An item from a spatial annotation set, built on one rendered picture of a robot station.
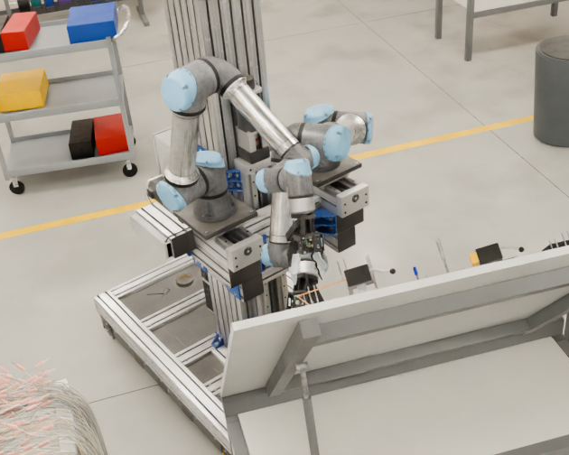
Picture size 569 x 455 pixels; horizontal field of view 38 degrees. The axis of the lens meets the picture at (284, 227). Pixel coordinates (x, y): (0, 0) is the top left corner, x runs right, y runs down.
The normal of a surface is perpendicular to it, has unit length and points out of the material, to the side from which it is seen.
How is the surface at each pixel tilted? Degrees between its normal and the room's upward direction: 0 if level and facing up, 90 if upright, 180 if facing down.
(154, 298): 0
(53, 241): 0
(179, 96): 83
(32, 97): 90
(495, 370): 0
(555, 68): 94
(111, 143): 90
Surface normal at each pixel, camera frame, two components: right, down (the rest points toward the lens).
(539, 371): -0.07, -0.83
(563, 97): -0.42, 0.58
